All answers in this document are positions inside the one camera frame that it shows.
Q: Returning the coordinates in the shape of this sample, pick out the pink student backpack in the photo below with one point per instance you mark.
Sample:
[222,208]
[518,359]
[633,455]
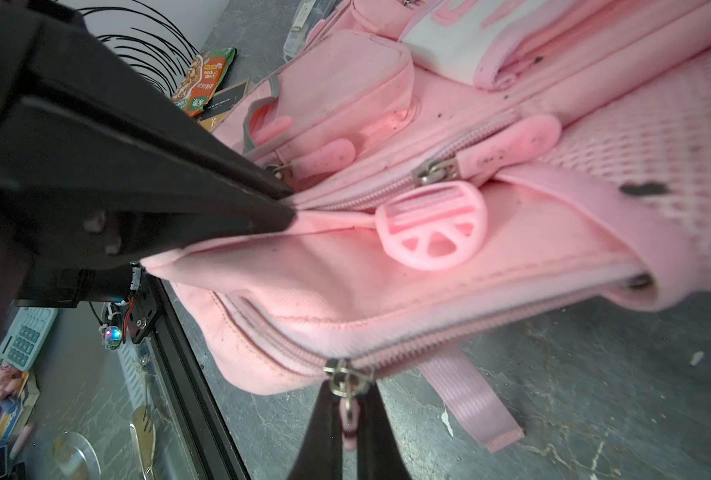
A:
[457,166]

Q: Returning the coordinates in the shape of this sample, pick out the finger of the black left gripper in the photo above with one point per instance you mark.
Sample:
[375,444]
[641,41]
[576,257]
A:
[99,170]

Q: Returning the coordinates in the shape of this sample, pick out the green snack packet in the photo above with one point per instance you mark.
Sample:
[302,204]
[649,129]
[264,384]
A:
[206,73]

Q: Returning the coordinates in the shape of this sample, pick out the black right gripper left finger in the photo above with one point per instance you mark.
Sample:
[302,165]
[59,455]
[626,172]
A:
[321,453]

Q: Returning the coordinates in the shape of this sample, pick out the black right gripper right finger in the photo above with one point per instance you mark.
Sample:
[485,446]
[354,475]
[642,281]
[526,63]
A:
[378,457]

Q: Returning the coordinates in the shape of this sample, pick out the clear plastic pencil case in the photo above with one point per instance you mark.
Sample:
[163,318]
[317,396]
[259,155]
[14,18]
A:
[308,15]

